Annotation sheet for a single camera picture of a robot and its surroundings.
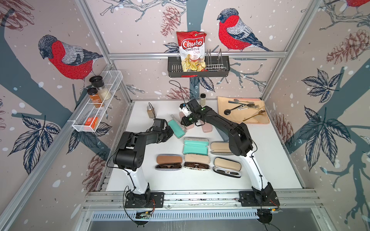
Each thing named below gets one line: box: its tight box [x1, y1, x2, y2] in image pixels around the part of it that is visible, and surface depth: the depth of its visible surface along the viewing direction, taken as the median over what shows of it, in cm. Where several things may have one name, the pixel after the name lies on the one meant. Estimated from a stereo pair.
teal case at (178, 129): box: [167, 114, 187, 139], surface depth 102 cm
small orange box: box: [84, 116, 99, 129], surface depth 68 cm
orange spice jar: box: [87, 87, 105, 108], surface depth 73 cm
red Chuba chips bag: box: [176, 30, 209, 73], surface depth 85 cm
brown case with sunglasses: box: [154, 153, 183, 171], surface depth 87 cm
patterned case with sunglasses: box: [183, 153, 211, 171], surface depth 87 cm
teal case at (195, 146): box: [182, 137, 210, 156], surface depth 94 cm
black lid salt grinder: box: [89, 75, 112, 101], surface depth 74 cm
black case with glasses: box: [212, 156, 242, 178], surface depth 84 cm
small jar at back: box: [199, 92, 207, 106], surface depth 114 cm
